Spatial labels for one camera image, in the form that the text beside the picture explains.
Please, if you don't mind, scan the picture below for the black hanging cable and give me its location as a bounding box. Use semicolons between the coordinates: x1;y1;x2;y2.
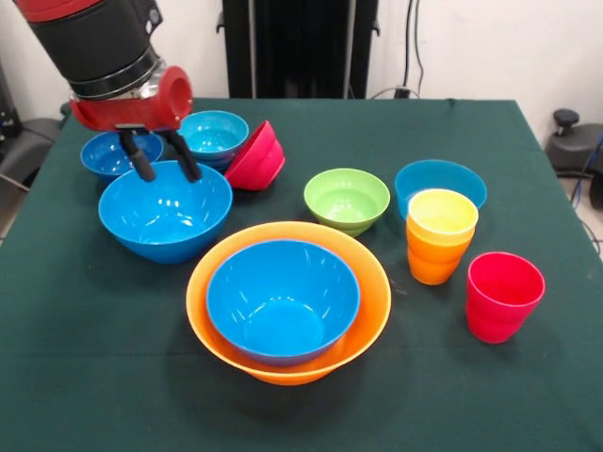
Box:
402;0;424;93

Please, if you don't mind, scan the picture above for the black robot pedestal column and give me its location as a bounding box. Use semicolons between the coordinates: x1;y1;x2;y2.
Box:
216;0;382;100

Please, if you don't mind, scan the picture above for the large blue bowl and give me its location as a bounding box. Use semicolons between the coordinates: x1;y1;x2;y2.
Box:
97;160;234;265
205;239;362;368

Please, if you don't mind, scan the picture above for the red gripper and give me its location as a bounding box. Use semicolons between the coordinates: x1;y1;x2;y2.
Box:
69;65;203;184

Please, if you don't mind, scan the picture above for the small red bowl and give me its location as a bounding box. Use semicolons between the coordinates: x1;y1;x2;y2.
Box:
223;120;287;192

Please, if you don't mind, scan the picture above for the small dark blue bowl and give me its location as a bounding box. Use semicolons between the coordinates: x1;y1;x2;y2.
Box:
79;131;165;186

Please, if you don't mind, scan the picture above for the small green bowl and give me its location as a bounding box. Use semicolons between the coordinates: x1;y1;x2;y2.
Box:
302;168;392;238

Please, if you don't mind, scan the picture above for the small light blue bowl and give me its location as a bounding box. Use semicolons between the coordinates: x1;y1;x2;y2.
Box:
177;109;250;171

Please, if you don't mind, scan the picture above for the large orange bowl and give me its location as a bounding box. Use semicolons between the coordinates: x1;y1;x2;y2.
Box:
185;220;393;387

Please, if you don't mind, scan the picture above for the orange plastic cup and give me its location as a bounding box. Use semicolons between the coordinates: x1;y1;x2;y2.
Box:
406;225;475;285

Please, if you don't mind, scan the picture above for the red plastic cup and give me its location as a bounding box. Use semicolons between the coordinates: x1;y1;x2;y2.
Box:
465;251;546;345

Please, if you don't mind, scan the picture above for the dark green table cloth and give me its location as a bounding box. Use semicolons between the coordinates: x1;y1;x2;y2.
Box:
0;96;603;452

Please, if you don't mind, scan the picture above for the yellow plastic cup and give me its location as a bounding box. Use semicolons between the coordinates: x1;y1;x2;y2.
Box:
407;188;480;236

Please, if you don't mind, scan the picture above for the grey pedestal foot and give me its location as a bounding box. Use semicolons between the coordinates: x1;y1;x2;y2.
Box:
0;117;62;185
545;108;603;173

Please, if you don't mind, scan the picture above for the blue cable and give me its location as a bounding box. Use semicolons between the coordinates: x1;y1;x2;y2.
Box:
569;136;603;206

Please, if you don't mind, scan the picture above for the shallow blue ribbed bowl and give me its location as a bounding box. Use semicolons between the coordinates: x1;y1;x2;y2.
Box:
394;159;488;222

